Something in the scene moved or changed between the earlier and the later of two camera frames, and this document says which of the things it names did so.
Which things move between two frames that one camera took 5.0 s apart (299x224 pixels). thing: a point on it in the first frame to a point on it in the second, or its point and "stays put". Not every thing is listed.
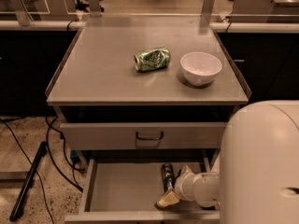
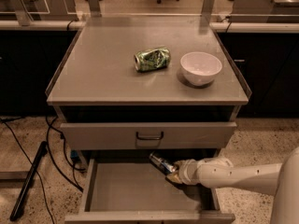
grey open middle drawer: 123,187 stays put
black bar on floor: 28,180 stays put
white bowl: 200,68 stays put
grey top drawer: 143,135 stays put
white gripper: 181,184 to 189,171
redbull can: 167,176 to 162,162
